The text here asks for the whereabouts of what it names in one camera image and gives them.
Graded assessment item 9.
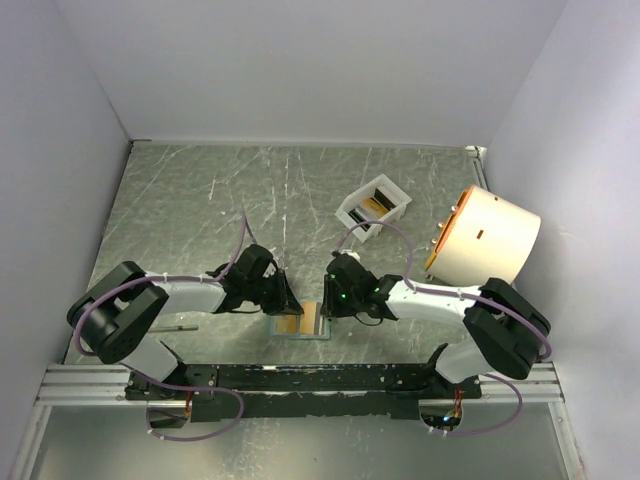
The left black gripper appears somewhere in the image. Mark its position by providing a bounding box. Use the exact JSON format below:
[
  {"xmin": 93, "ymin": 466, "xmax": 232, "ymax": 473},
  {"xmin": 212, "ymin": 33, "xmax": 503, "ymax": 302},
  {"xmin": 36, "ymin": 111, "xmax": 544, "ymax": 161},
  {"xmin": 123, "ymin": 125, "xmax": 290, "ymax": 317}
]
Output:
[{"xmin": 245, "ymin": 268, "xmax": 305, "ymax": 316}]

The green card holder wallet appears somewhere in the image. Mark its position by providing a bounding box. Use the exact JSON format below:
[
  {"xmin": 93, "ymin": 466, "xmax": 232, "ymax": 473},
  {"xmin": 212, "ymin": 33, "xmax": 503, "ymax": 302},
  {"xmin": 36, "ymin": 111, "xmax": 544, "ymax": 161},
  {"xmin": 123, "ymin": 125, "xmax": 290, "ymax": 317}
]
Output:
[{"xmin": 269, "ymin": 301, "xmax": 331, "ymax": 340}]

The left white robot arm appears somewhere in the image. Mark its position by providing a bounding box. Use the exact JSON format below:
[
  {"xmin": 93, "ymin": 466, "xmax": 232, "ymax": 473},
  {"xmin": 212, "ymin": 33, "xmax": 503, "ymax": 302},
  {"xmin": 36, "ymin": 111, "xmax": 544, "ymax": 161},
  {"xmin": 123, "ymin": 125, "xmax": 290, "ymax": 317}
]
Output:
[{"xmin": 67, "ymin": 244, "xmax": 303, "ymax": 399}]

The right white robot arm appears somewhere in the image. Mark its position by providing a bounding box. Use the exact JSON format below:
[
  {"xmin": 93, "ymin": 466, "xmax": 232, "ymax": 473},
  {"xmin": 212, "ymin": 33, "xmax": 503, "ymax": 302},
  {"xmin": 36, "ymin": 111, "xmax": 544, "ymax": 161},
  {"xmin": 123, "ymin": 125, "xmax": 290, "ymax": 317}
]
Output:
[{"xmin": 322, "ymin": 253, "xmax": 551, "ymax": 398}]

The black card in tray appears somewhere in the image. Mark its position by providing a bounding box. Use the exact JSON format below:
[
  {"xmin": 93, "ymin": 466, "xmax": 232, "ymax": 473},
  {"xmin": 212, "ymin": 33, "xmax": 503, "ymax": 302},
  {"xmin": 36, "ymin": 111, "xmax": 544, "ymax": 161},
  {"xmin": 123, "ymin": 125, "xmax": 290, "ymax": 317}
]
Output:
[{"xmin": 348, "ymin": 207, "xmax": 377, "ymax": 231}]

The gold card in tray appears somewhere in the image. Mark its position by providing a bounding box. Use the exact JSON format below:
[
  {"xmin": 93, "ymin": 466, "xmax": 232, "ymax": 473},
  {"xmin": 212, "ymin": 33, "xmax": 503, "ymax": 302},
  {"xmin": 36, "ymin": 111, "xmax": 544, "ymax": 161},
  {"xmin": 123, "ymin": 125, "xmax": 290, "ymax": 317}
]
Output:
[{"xmin": 359, "ymin": 197, "xmax": 389, "ymax": 219}]

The white card tray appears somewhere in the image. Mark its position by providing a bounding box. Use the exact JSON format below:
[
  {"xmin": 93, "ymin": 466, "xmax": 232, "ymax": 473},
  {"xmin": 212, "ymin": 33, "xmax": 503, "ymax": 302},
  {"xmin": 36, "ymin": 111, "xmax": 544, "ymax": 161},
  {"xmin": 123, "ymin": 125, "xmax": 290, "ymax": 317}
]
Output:
[{"xmin": 335, "ymin": 174, "xmax": 412, "ymax": 243}]

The small metal rod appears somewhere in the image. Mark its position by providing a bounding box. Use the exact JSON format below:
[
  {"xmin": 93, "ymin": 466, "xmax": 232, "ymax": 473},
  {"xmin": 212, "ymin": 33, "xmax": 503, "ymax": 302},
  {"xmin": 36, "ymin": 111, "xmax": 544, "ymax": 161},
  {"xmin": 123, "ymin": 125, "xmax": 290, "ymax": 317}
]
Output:
[{"xmin": 148, "ymin": 325, "xmax": 199, "ymax": 334}]

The beige cylindrical drum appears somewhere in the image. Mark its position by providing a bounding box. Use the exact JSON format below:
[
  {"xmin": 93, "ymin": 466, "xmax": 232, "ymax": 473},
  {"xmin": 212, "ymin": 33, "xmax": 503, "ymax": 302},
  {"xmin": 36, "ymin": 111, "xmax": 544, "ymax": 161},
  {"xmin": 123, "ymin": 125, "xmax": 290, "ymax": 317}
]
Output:
[{"xmin": 425, "ymin": 185, "xmax": 541, "ymax": 286}]

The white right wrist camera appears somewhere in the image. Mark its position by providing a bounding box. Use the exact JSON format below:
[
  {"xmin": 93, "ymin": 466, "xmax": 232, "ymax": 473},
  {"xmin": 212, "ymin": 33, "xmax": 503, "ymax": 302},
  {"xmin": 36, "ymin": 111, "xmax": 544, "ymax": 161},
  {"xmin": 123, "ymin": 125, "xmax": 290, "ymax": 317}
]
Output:
[{"xmin": 341, "ymin": 250, "xmax": 361, "ymax": 262}]

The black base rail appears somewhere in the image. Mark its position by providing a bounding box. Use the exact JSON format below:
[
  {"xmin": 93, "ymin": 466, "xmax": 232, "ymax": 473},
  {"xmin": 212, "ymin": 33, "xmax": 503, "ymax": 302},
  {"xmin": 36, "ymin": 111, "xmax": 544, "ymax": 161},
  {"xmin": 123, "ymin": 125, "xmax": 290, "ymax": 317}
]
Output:
[{"xmin": 125, "ymin": 363, "xmax": 481, "ymax": 422}]

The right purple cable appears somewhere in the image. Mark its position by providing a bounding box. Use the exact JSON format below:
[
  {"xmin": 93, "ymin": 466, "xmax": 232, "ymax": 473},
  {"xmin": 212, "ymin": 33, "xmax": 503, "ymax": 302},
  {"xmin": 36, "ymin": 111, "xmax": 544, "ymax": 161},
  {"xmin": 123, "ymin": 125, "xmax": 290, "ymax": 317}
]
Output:
[{"xmin": 337, "ymin": 220, "xmax": 553, "ymax": 437}]

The aluminium extrusion frame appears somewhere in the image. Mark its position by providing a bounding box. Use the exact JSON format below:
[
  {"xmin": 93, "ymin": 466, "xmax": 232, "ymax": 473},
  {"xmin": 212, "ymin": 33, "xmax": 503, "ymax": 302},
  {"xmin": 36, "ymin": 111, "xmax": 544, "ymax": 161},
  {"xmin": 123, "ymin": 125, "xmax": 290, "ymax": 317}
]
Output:
[{"xmin": 13, "ymin": 365, "xmax": 582, "ymax": 479}]

